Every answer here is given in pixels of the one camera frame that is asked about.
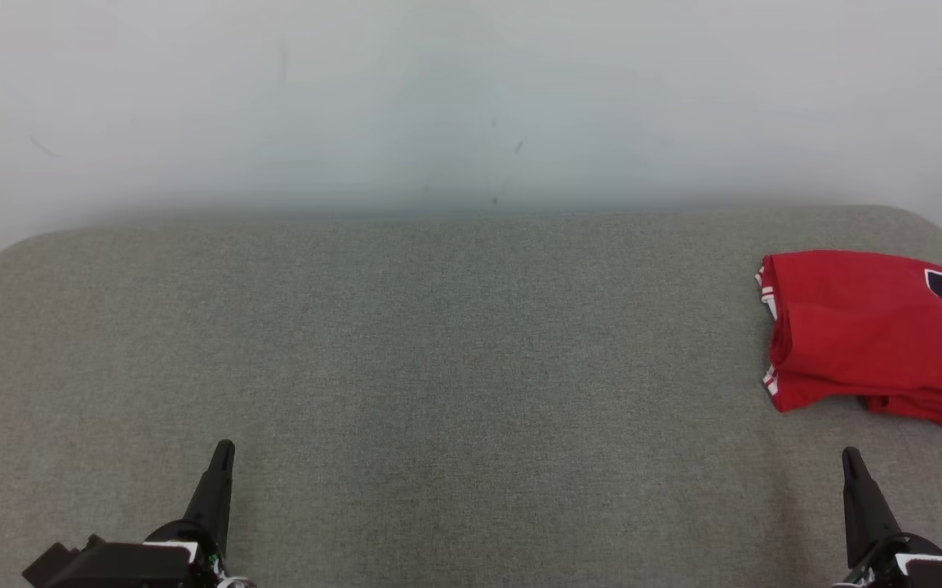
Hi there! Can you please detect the red Bulls basketball jersey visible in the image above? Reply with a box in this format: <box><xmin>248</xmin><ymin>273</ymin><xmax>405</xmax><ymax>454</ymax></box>
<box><xmin>755</xmin><ymin>250</ymin><xmax>942</xmax><ymax>414</ymax></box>

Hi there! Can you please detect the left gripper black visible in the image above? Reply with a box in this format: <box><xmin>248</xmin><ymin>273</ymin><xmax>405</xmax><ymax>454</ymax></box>
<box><xmin>144</xmin><ymin>439</ymin><xmax>255</xmax><ymax>588</ymax></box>

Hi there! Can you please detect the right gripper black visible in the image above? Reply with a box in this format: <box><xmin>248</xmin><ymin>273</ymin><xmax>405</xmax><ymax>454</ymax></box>
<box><xmin>834</xmin><ymin>447</ymin><xmax>942</xmax><ymax>588</ymax></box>

